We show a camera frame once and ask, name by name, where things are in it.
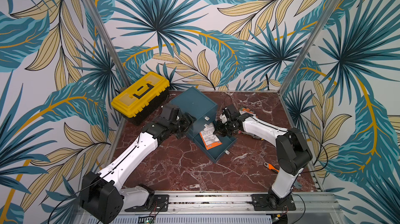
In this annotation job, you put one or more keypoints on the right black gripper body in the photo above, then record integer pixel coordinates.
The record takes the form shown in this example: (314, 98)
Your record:
(223, 127)

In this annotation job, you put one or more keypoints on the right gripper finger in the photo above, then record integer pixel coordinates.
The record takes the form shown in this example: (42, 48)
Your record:
(221, 132)
(218, 125)

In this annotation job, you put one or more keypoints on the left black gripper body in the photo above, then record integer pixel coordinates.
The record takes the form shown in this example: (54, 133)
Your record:
(177, 126)

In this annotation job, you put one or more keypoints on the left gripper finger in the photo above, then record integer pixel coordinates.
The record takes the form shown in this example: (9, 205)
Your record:
(181, 132)
(187, 119)

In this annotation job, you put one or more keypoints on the teal drawer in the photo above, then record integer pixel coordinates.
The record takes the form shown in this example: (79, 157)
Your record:
(215, 154)
(197, 110)
(199, 125)

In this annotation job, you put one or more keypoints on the orange white seed bag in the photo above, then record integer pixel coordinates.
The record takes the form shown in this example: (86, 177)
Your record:
(210, 140)

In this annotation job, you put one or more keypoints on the teal top drawer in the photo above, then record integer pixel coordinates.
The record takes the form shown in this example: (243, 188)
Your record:
(197, 110)

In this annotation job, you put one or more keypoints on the teal three-drawer cabinet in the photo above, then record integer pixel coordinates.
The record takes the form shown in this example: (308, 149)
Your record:
(192, 95)

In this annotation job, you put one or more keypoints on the teal bottom drawer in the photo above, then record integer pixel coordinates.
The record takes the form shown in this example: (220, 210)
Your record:
(215, 154)

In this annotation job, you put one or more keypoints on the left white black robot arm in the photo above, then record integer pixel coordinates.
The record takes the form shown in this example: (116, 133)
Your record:
(102, 194)

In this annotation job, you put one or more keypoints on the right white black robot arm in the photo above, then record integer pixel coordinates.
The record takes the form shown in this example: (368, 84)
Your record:
(293, 153)

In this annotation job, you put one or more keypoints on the yellow black toolbox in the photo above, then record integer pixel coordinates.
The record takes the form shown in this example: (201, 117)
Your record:
(142, 98)

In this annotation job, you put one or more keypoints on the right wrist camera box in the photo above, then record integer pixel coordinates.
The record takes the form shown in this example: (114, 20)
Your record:
(229, 113)

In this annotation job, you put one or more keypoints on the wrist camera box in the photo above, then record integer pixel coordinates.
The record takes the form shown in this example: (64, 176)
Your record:
(170, 112)
(229, 113)

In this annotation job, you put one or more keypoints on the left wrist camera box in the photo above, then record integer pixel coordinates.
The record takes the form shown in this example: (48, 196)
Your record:
(170, 112)

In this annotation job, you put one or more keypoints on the yellow handled pliers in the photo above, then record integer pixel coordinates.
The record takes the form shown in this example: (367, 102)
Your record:
(256, 137)

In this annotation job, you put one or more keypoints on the left aluminium corner post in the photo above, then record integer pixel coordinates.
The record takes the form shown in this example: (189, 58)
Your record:
(98, 23)

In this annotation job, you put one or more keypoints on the aluminium corner post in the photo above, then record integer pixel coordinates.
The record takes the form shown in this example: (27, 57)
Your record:
(325, 15)
(98, 23)

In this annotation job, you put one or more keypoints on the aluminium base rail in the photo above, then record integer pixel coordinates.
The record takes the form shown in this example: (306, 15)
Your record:
(213, 207)

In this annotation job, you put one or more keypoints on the right aluminium corner post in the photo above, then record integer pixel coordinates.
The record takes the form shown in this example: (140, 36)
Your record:
(325, 15)

